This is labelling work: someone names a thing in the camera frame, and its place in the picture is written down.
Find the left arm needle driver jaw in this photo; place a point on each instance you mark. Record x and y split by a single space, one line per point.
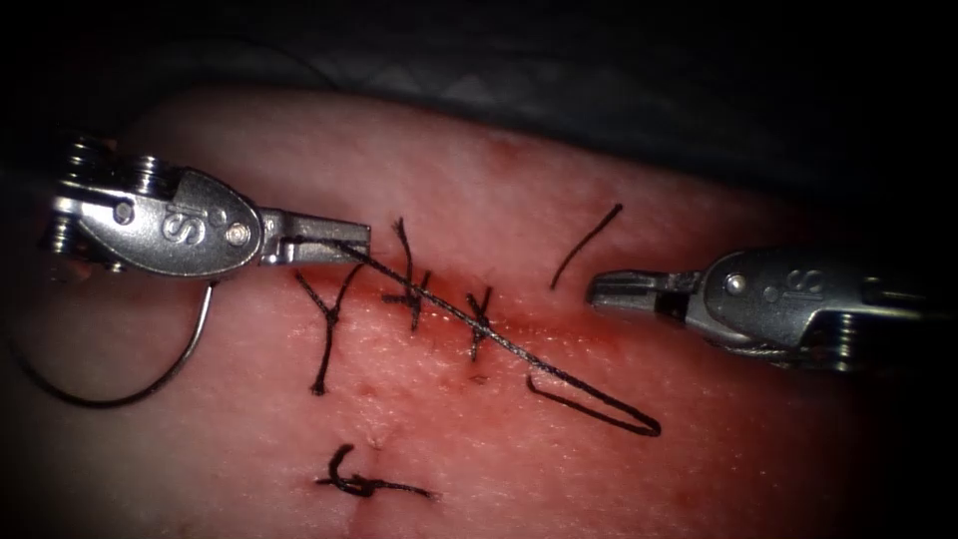
314 252
322 227

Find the left arm needle driver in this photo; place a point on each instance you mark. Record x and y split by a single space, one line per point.
194 224

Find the right arm needle driver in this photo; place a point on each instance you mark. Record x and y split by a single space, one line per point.
778 299

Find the right arm needle driver jaw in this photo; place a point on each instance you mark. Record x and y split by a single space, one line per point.
636 282
625 302

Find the short cut-off black thread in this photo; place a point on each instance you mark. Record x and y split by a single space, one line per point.
584 243

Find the black stitching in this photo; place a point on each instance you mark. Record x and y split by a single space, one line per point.
409 284
359 485

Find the curved steel needle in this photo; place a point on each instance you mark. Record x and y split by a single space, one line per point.
180 359

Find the grey cloth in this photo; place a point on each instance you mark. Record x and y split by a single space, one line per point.
599 105

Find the tissue pad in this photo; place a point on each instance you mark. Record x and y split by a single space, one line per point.
673 479

